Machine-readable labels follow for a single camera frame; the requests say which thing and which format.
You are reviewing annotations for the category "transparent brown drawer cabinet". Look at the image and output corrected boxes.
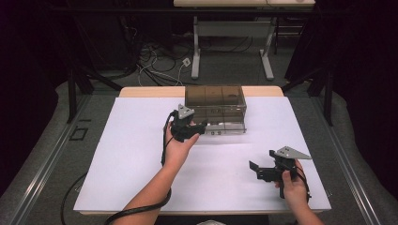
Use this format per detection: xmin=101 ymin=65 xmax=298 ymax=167
xmin=184 ymin=84 xmax=248 ymax=136

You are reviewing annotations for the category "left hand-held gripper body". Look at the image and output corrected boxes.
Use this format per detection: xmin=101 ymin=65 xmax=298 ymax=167
xmin=170 ymin=103 xmax=207 ymax=143

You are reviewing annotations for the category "dark curtain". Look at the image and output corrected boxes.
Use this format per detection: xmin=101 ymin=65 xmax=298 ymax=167
xmin=284 ymin=0 xmax=398 ymax=201
xmin=0 ymin=0 xmax=76 ymax=198

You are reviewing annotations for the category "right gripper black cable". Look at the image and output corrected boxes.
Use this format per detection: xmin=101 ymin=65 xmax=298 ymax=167
xmin=295 ymin=164 xmax=313 ymax=201

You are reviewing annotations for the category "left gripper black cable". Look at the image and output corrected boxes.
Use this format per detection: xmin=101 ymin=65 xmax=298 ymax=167
xmin=104 ymin=110 xmax=177 ymax=225

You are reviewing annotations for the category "person's right hand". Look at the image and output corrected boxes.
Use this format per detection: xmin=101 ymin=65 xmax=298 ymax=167
xmin=274 ymin=159 xmax=311 ymax=213

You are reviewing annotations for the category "thin black cable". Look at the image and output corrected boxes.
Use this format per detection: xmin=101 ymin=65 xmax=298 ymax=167
xmin=60 ymin=172 xmax=89 ymax=225

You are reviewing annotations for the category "metal floor rail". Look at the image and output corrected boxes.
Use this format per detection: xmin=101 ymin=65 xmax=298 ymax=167
xmin=314 ymin=93 xmax=384 ymax=225
xmin=8 ymin=93 xmax=93 ymax=225

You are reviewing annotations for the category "transparent plastic drawer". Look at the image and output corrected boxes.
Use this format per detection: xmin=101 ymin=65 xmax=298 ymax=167
xmin=200 ymin=120 xmax=248 ymax=136

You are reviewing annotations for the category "white cable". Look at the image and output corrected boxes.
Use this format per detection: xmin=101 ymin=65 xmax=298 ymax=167
xmin=136 ymin=46 xmax=189 ymax=87

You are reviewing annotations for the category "tangle of black cables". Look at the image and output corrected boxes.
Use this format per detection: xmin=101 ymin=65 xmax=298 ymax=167
xmin=118 ymin=15 xmax=254 ymax=87

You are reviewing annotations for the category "black floor socket frame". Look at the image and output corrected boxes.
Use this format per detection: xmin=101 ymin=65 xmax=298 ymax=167
xmin=69 ymin=126 xmax=89 ymax=143

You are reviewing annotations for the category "black metal stand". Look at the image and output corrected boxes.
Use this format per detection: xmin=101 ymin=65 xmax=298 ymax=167
xmin=66 ymin=67 xmax=124 ymax=125
xmin=281 ymin=64 xmax=334 ymax=127

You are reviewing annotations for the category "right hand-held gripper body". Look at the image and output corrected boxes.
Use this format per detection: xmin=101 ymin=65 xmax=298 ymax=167
xmin=256 ymin=145 xmax=313 ymax=200

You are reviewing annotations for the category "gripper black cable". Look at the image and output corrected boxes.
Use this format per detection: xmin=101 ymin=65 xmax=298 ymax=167
xmin=104 ymin=110 xmax=177 ymax=225
xmin=295 ymin=164 xmax=313 ymax=201

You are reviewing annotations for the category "white cloth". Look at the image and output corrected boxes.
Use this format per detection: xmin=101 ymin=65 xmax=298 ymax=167
xmin=195 ymin=218 xmax=228 ymax=225

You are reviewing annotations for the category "white desk with grey legs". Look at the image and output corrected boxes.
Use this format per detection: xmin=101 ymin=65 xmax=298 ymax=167
xmin=173 ymin=0 xmax=316 ymax=81

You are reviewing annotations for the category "person's left hand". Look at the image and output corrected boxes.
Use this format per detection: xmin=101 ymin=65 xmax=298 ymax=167
xmin=163 ymin=121 xmax=201 ymax=167

